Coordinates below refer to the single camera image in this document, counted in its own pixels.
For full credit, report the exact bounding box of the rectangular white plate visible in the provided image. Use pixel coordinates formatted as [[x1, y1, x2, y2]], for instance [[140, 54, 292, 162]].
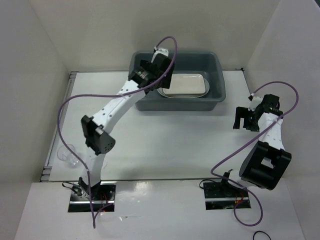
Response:
[[162, 73, 206, 96], [159, 93, 206, 99]]

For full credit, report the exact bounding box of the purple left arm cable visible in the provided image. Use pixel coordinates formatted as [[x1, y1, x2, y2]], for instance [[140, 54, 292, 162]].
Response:
[[57, 36, 178, 229]]

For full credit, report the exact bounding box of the black cable loop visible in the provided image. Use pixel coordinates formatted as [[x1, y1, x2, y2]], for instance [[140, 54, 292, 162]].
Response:
[[252, 231, 272, 240]]

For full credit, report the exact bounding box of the large oval white plate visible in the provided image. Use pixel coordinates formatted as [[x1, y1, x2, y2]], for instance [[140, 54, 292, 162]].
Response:
[[157, 77, 210, 94]]

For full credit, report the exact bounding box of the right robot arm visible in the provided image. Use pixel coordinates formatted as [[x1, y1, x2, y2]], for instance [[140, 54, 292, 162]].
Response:
[[233, 94, 292, 191]]

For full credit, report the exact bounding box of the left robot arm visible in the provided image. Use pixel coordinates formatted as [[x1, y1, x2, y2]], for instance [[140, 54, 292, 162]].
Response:
[[78, 48, 175, 200]]

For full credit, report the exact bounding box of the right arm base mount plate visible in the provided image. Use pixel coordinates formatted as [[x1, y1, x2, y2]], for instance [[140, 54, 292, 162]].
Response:
[[199, 178, 251, 210]]

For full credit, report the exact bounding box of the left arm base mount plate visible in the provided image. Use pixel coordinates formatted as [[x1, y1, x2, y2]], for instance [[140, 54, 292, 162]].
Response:
[[62, 181, 116, 213]]

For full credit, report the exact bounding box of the grey plastic bin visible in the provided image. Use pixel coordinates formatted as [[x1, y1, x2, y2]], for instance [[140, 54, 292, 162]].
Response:
[[135, 50, 226, 112]]

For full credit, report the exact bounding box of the aluminium table edge rail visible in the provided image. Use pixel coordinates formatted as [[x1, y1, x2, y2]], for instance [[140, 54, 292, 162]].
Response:
[[40, 71, 77, 181]]

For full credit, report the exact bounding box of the clear glass cup front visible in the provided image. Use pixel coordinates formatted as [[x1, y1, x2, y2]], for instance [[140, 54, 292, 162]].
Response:
[[56, 145, 79, 168]]

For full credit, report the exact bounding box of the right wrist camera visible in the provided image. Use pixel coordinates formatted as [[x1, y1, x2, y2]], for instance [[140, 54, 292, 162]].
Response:
[[248, 93, 263, 112]]

